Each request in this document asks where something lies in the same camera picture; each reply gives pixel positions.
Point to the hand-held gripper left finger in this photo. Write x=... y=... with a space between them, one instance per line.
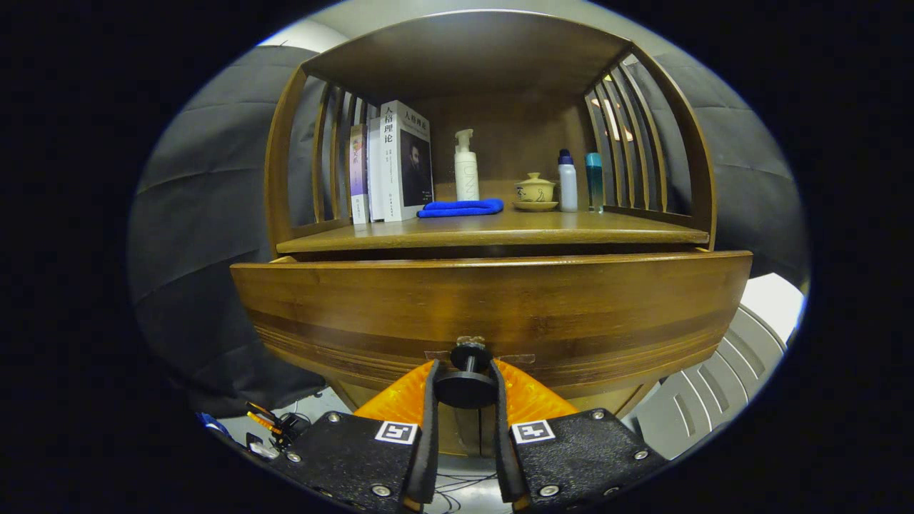
x=428 y=442

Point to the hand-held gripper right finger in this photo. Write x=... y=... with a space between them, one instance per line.
x=502 y=442

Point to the wooden drawer with black knob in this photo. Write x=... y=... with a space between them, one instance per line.
x=500 y=300

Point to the wooden countertop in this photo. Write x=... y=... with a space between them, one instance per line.
x=514 y=227

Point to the white grey drawer unit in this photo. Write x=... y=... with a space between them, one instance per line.
x=714 y=385

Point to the brown wooden cabinet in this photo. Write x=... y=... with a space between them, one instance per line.
x=471 y=50

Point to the folded blue cloth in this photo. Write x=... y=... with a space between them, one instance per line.
x=460 y=208

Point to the yellow lidded teacup with saucer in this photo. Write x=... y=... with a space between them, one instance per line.
x=534 y=191

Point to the white bottle with blue cap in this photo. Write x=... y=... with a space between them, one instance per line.
x=568 y=185

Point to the white pump bottle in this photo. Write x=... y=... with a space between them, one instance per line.
x=466 y=178

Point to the thin white book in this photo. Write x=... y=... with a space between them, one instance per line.
x=374 y=178

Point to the purple book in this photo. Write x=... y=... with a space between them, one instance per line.
x=358 y=178

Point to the translucent blue bottle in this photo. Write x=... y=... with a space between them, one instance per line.
x=594 y=182

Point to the black backdrop cloth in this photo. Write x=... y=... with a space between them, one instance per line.
x=200 y=214

